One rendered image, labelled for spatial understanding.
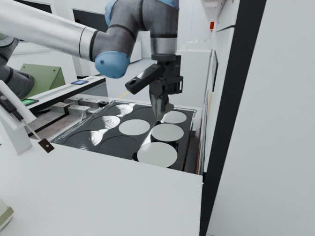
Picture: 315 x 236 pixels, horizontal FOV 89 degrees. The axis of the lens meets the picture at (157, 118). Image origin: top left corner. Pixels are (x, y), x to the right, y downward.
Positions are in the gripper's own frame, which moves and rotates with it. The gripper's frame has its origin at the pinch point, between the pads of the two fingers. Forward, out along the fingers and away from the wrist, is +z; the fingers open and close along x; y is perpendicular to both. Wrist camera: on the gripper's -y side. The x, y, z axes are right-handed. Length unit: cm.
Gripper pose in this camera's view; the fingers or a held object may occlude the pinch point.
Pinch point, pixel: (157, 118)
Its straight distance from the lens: 54.3
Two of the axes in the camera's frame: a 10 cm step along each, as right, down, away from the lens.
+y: 8.5, -2.5, 4.7
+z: 0.0, 8.9, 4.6
